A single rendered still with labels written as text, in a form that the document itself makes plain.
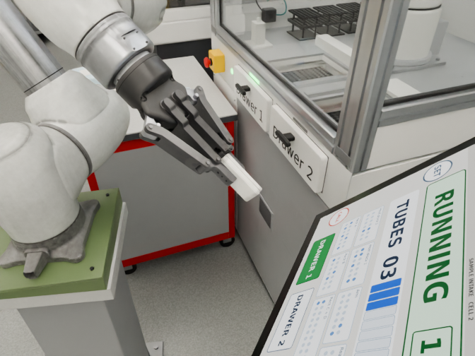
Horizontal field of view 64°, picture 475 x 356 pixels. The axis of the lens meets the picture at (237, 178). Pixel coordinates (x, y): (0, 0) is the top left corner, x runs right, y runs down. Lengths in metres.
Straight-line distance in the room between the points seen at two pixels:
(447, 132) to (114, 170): 1.06
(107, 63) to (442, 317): 0.45
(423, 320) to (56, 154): 0.69
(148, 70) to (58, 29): 0.12
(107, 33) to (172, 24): 1.48
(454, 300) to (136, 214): 1.35
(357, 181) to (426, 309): 0.53
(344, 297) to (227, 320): 1.25
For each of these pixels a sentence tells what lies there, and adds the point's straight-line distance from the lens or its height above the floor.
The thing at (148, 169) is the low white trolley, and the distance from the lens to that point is 1.47.
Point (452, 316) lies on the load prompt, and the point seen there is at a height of 1.17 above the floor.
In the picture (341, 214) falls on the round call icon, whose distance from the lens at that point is 0.64.
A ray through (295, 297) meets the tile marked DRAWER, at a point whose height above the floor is 1.00.
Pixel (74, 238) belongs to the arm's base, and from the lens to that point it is 0.92.
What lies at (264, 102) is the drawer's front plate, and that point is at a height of 0.91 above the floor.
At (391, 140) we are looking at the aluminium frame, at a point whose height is 1.01.
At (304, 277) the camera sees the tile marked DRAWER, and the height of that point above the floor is 1.00.
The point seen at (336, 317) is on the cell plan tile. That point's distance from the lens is 0.46.
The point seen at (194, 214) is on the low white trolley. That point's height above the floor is 0.30.
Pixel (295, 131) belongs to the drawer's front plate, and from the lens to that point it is 1.02.
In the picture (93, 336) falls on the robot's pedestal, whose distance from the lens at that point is 1.13.
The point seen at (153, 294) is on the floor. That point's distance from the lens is 1.80.
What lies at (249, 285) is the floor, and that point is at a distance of 1.79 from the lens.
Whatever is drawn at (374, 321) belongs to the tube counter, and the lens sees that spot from 0.42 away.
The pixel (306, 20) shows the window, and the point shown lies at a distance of 0.98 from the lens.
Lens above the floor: 1.45
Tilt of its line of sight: 38 degrees down
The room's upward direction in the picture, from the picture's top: straight up
